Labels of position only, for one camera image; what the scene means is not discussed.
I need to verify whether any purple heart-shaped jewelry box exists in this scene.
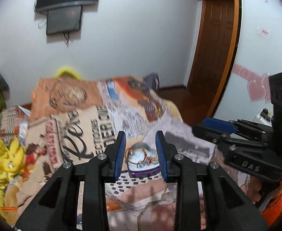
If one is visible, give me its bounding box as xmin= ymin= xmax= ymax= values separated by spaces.
xmin=125 ymin=142 xmax=160 ymax=178

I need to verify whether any red gold bracelet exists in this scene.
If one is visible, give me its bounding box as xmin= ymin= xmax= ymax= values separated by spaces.
xmin=127 ymin=146 xmax=160 ymax=169

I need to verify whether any white suitcase with stickers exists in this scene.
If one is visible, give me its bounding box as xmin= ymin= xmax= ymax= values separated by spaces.
xmin=253 ymin=108 xmax=272 ymax=127

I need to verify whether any yellow cloth garment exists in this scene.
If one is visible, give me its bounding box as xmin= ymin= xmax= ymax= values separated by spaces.
xmin=0 ymin=137 xmax=25 ymax=211

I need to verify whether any dark blue bag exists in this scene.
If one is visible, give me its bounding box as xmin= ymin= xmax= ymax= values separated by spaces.
xmin=143 ymin=73 xmax=160 ymax=93

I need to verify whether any white sliding wardrobe door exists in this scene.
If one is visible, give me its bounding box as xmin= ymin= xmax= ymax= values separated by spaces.
xmin=214 ymin=0 xmax=282 ymax=121

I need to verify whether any printed newspaper-pattern bedspread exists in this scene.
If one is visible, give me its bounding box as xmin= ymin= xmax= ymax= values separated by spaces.
xmin=0 ymin=75 xmax=264 ymax=231

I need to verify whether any brown wooden door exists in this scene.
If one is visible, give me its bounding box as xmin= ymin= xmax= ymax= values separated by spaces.
xmin=187 ymin=0 xmax=238 ymax=125

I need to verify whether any yellow curved bed rail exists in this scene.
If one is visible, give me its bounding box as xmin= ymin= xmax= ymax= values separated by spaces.
xmin=55 ymin=66 xmax=82 ymax=80

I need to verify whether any small black wall monitor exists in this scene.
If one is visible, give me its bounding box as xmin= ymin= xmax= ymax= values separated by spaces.
xmin=46 ymin=6 xmax=82 ymax=35

